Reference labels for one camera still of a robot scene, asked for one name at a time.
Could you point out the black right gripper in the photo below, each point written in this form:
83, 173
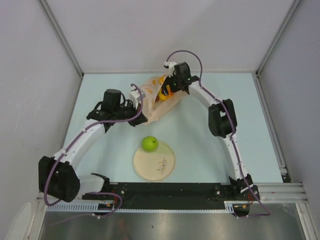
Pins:
168, 81

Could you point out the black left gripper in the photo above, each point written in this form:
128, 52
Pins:
141, 120

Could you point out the translucent peach plastic bag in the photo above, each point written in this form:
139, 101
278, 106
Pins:
153, 108

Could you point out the green fake apple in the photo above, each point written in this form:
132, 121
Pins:
149, 143

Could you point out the orange yellow fake mango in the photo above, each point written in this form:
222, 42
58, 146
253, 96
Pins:
165, 93

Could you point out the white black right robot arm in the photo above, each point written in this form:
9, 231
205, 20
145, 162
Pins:
222, 120

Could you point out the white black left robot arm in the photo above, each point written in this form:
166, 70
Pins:
57, 174

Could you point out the round cream green plate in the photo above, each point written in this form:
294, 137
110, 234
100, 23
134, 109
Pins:
154, 166

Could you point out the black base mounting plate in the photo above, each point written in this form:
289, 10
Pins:
242, 207

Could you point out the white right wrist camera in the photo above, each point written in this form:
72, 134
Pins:
170, 68

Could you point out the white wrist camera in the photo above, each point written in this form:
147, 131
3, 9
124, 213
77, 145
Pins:
170, 68
136, 95

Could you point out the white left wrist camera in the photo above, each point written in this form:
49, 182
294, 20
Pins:
136, 95

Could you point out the white slotted cable duct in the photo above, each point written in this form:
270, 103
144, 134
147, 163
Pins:
101, 207

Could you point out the aluminium frame rail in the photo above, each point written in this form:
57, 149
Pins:
151, 192

